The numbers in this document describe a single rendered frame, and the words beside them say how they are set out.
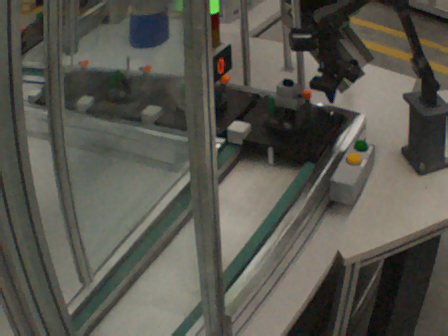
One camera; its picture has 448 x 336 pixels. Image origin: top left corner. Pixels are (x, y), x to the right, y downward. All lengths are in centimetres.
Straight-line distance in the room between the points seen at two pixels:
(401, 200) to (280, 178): 35
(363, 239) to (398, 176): 31
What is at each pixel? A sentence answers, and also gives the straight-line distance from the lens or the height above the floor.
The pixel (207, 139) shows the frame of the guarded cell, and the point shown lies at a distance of 116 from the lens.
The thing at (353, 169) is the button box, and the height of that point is 96.
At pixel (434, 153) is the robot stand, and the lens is 216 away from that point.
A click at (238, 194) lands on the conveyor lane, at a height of 92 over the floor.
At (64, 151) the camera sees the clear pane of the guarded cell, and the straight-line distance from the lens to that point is 86.
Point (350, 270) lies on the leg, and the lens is 191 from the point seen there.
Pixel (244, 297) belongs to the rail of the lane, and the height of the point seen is 96.
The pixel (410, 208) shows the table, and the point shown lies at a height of 86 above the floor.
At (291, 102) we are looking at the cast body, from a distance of 207.
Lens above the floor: 201
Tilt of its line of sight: 32 degrees down
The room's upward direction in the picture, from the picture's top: 3 degrees counter-clockwise
